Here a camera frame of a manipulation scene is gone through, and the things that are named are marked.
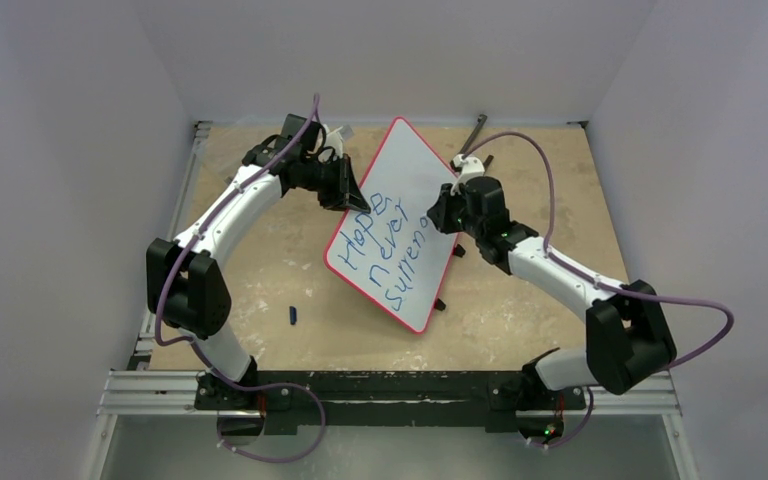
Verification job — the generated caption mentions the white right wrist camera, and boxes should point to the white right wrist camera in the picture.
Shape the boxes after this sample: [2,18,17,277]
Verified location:
[450,154,486,195]

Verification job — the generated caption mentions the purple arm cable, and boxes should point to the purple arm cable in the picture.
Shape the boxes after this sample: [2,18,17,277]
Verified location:
[153,92,327,399]
[463,131,735,371]

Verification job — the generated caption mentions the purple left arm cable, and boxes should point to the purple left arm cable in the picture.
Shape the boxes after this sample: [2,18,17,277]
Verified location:
[153,92,327,399]

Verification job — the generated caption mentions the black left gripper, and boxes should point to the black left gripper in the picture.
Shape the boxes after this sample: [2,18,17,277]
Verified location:
[300,153,369,214]

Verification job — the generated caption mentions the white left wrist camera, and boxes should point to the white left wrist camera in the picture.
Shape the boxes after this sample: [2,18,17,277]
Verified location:
[319,124,354,161]

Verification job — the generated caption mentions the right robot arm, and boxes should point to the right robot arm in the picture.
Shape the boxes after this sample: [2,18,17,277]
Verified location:
[428,177,677,407]

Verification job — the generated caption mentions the dark metal L bracket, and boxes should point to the dark metal L bracket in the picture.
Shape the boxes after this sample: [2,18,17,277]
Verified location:
[458,113,488,155]

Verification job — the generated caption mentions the red-framed whiteboard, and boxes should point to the red-framed whiteboard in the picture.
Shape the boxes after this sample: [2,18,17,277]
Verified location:
[323,117,457,334]

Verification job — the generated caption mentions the aluminium frame rail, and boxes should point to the aluminium frame rail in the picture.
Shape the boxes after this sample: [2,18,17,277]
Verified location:
[96,370,259,418]

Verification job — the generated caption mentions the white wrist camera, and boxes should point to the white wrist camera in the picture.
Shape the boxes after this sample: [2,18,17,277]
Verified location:
[450,154,486,195]
[319,124,354,161]

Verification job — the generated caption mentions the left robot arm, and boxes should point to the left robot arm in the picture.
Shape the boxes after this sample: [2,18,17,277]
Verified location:
[146,114,371,409]

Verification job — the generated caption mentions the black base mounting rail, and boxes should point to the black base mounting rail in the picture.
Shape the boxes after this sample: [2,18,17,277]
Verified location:
[194,371,564,441]

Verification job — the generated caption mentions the clear plastic screw box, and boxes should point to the clear plastic screw box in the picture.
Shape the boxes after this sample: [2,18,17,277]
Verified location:
[202,126,253,185]

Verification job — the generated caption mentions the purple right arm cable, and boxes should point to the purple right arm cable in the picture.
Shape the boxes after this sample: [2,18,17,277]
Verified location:
[463,131,735,371]

